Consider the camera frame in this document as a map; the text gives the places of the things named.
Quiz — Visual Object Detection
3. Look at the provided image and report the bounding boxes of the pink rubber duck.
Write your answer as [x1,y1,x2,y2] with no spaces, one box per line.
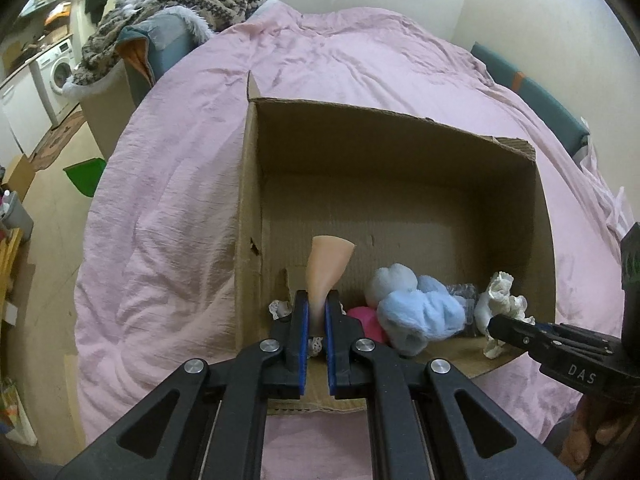
[346,306,388,345]

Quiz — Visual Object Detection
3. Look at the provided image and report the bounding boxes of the teal orange bolster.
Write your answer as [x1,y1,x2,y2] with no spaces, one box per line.
[470,41,591,161]

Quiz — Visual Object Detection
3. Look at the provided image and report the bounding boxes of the beige lace scrunchie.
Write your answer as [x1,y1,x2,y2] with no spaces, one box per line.
[269,298,326,358]

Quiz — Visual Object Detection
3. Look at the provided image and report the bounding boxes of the person's right hand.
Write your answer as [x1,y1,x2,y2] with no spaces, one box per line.
[562,397,623,468]

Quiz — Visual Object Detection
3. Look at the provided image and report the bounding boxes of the grey bin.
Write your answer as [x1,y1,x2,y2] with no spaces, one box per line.
[0,192,35,233]

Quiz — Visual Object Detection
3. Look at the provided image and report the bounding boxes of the pink bedspread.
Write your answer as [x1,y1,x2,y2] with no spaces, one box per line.
[74,0,626,480]

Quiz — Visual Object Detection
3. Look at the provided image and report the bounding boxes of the cluttered wall shelf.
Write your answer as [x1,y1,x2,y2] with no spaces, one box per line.
[20,0,76,26]

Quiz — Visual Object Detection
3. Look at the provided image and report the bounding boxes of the white washing machine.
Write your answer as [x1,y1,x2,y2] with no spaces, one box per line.
[30,39,81,123]

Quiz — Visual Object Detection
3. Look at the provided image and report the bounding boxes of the green dustpan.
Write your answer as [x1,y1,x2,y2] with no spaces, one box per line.
[63,157,107,197]

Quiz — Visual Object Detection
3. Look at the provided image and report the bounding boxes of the patterned floor rug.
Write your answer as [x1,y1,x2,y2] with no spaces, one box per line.
[27,110,86,171]

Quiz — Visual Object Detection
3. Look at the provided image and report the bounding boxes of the brown cardboard box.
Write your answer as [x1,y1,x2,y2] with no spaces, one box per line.
[235,71,557,413]

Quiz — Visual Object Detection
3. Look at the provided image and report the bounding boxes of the beige hamper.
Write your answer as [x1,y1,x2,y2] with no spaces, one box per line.
[80,65,143,161]

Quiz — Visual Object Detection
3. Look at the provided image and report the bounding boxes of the white paper bag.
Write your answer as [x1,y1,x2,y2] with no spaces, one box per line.
[0,375,38,446]

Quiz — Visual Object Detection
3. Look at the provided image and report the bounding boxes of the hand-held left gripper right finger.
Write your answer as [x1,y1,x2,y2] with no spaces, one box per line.
[325,289,576,480]

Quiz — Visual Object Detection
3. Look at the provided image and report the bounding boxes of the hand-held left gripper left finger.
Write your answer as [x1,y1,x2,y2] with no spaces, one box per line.
[52,289,308,480]

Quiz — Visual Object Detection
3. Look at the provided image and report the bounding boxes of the light blue plush toy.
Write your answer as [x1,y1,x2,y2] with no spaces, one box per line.
[364,264,468,356]

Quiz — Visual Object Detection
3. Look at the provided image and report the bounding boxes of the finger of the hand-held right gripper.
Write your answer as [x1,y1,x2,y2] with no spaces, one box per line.
[486,313,568,362]

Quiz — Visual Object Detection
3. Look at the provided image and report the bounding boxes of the tan silicone cup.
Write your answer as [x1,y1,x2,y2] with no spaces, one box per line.
[306,235,357,336]

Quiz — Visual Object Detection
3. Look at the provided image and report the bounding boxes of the teal orange cushion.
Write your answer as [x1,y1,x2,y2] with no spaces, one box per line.
[117,12,201,93]

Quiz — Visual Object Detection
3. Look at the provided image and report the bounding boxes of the small cardboard box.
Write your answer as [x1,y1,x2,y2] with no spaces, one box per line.
[4,155,37,191]

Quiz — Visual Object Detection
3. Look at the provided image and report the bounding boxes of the white kitchen cabinets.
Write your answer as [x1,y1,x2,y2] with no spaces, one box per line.
[0,67,53,156]

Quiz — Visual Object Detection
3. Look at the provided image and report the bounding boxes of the white crumpled cloth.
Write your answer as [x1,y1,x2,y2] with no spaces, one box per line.
[580,145,631,241]

